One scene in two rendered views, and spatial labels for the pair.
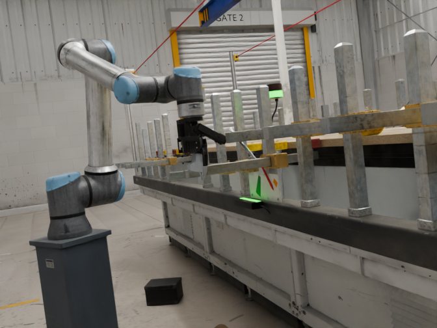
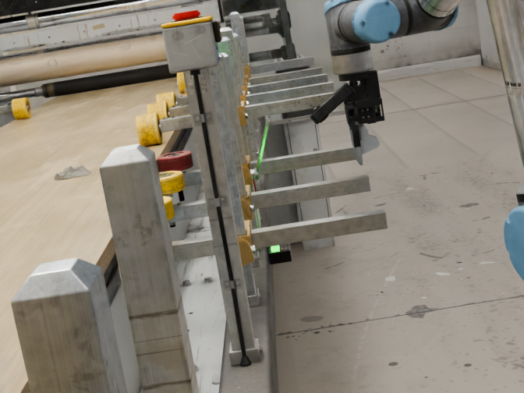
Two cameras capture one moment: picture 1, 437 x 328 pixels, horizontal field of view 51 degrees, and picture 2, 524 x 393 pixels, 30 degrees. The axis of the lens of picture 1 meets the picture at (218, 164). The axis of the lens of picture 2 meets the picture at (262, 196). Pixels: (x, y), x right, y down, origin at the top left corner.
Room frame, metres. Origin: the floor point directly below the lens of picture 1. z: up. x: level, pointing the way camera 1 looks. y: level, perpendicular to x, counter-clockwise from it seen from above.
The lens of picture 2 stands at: (3.69, 0.65, 1.25)
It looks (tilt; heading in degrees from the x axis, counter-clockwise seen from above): 12 degrees down; 202
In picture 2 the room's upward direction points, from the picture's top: 9 degrees counter-clockwise
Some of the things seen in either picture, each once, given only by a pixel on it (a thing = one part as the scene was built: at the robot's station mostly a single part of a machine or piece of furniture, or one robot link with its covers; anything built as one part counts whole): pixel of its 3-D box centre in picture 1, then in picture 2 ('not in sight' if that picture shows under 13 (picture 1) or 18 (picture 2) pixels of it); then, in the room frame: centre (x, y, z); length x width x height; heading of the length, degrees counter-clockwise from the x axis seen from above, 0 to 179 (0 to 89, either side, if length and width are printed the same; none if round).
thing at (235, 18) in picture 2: not in sight; (244, 76); (0.28, -0.70, 0.93); 0.03 x 0.03 x 0.48; 20
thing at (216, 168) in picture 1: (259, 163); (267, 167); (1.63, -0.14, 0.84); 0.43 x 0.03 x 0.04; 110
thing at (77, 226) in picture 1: (69, 224); not in sight; (2.03, 0.69, 0.65); 0.19 x 0.19 x 0.10
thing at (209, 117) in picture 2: (203, 144); (221, 218); (2.41, 0.07, 0.93); 0.05 x 0.04 x 0.45; 20
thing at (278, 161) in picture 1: (273, 160); (238, 171); (1.67, -0.20, 0.85); 0.13 x 0.06 x 0.05; 20
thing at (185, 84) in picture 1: (187, 85); (347, 24); (1.56, 0.07, 1.14); 0.10 x 0.09 x 0.12; 39
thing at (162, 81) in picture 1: (166, 88); (373, 20); (1.64, 0.15, 1.14); 0.12 x 0.12 x 0.09; 39
